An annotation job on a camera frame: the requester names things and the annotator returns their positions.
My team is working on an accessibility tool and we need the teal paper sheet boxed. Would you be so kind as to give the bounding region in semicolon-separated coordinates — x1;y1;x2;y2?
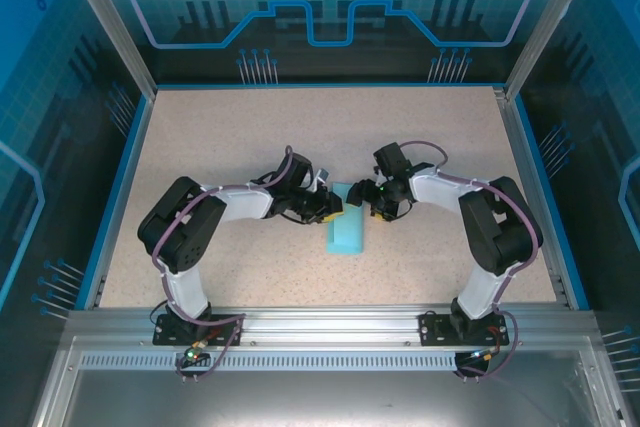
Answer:
324;181;368;255

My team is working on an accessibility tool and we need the grey metal sheet panel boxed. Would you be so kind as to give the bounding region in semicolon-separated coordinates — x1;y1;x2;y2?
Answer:
29;336;632;427

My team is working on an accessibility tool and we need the blue table edge trim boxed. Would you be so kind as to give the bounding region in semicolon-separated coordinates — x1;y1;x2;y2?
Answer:
513;94;591;311
74;94;154;311

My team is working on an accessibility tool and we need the small connector with green light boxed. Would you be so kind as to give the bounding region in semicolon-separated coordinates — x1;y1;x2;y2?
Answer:
180;339;209;364
467;345;502;363

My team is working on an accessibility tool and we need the aluminium frame rail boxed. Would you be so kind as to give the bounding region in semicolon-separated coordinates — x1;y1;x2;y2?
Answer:
64;302;601;348

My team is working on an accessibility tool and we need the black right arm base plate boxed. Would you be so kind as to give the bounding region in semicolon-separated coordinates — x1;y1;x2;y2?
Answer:
418;311;507;347

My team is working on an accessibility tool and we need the aluminium side rail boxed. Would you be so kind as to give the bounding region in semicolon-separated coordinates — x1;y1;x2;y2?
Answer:
492;86;574;308

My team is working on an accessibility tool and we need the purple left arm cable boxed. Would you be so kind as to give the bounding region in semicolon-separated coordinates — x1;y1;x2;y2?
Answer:
149;145;297;383

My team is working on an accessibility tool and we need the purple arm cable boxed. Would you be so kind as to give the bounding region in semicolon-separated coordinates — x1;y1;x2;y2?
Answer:
149;145;297;383
399;139;545;383

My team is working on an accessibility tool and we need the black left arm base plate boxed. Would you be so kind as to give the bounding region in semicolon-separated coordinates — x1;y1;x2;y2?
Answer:
153;313;245;347

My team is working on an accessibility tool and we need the slotted aluminium cable duct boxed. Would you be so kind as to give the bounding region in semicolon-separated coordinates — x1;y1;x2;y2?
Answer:
79;352;584;373

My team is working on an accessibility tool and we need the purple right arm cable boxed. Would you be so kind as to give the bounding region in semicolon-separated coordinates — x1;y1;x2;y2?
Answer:
399;139;545;383

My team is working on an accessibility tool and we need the aluminium frame post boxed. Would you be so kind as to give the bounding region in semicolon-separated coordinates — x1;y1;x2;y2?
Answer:
502;0;590;101
55;0;159;99

